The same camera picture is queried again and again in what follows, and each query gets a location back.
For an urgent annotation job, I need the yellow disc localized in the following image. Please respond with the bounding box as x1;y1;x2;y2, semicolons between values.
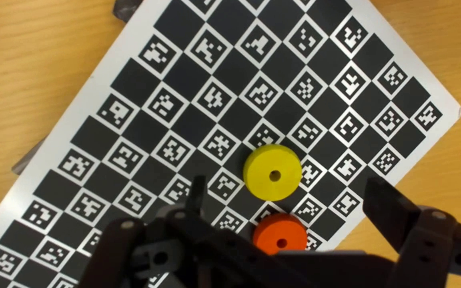
242;144;305;203

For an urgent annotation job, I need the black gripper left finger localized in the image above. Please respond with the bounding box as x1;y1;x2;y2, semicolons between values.
76;174;317;288

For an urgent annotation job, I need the orange disc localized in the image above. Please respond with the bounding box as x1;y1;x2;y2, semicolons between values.
252;213;309;256

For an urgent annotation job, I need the black white calibration board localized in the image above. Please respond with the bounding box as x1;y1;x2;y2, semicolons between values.
0;0;461;288

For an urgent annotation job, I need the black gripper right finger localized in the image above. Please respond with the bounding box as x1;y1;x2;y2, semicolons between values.
361;174;461;288

